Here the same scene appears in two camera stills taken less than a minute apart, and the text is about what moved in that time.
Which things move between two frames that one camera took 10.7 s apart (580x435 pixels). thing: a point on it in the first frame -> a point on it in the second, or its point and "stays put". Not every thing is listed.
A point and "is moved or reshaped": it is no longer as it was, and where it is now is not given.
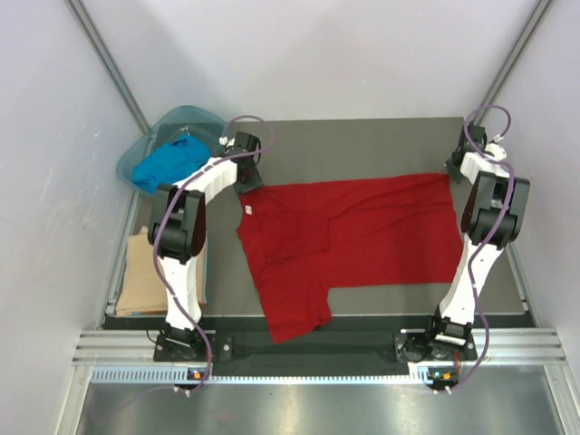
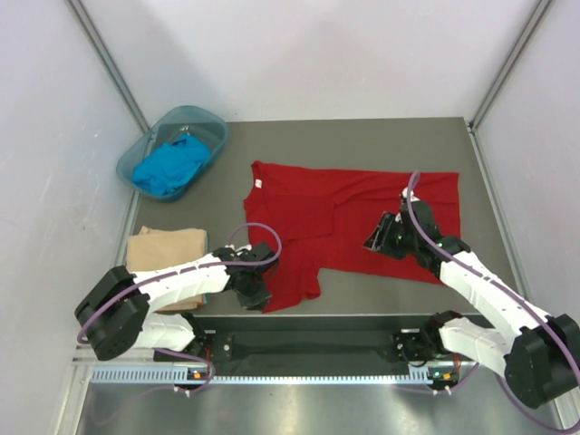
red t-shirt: x=304 y=239 is moved or reshaped
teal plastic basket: x=185 y=139 stays put
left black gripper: x=255 y=183 -> x=256 y=300
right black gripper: x=458 y=178 -> x=377 y=241
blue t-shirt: x=160 y=164 stays put
